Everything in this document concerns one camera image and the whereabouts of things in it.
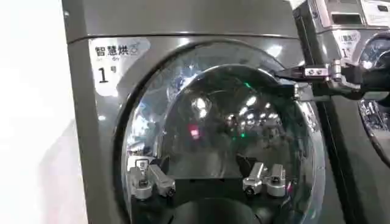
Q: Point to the grey dryer numbered one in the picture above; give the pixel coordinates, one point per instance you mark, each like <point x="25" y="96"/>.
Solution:
<point x="91" y="137"/>

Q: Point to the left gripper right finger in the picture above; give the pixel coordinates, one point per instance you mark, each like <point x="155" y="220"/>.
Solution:
<point x="259" y="178"/>

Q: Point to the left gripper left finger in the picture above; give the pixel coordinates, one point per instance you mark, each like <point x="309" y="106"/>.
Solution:
<point x="158" y="179"/>

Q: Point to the white number one label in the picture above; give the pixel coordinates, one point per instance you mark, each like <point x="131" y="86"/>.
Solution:
<point x="106" y="64"/>

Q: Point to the neighbouring dryer's round glass door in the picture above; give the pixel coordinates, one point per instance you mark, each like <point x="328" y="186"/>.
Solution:
<point x="376" y="121"/>

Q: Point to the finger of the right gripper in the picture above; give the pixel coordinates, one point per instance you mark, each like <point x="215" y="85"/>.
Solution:
<point x="320" y="91"/>
<point x="317" y="72"/>

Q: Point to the white instruction sticker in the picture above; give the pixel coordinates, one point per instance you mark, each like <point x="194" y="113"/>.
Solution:
<point x="376" y="10"/>

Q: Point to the round glass dryer door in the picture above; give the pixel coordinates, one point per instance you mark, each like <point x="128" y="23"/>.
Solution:
<point x="213" y="121"/>

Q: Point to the neighbouring dryer's display panel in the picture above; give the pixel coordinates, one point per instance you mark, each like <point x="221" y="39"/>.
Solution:
<point x="347" y="19"/>

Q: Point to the neighbouring dryer's white number label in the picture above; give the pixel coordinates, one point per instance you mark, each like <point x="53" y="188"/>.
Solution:
<point x="345" y="42"/>

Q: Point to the grey neighbouring dryer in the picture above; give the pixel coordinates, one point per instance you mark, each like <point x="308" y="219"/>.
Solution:
<point x="347" y="146"/>

